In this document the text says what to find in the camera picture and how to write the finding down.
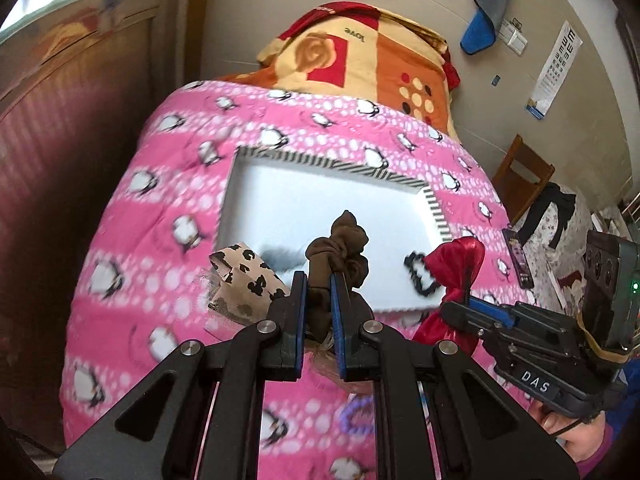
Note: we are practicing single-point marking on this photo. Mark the brown scrunchie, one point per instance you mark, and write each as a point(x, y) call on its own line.
point(340, 253)

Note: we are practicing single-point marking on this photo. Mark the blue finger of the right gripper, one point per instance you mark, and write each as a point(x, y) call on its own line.
point(496, 313)

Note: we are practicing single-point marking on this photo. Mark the brown wooden headboard panel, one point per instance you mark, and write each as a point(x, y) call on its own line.
point(77, 84)

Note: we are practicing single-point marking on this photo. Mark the black smartphone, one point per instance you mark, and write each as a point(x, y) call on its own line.
point(518, 257)

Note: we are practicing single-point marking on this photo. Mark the wooden chair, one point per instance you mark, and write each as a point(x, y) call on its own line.
point(520, 178)

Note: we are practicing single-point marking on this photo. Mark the pink penguin blanket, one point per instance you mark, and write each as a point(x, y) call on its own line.
point(143, 288)

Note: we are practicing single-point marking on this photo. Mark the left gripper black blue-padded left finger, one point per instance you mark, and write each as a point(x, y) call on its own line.
point(284, 354)

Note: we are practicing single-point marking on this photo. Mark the red satin bow clip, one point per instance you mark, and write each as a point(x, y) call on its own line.
point(454, 265)

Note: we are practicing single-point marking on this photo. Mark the striped white shallow box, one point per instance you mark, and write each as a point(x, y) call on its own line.
point(284, 200)

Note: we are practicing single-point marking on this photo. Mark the orange red floral quilt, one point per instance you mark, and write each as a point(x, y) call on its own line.
point(346, 48)

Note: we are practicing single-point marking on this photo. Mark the black scrunchie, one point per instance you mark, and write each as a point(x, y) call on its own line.
point(423, 282)

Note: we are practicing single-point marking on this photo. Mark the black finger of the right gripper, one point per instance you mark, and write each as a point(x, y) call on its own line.
point(463, 318)

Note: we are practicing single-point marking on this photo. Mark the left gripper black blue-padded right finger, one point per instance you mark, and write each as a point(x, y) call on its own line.
point(354, 356)

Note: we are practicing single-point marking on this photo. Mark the person's hand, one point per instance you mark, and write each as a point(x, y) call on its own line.
point(582, 440)

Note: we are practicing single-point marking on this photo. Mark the blue grey hanging cloth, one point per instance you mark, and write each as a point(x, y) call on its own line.
point(483, 30)

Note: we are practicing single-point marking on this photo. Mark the wall poster chart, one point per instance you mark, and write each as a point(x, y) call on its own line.
point(554, 71)

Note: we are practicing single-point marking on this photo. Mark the leopard print bow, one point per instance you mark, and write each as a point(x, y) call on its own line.
point(242, 286)

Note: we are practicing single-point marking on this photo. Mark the white wall switch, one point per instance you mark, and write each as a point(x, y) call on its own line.
point(512, 37)

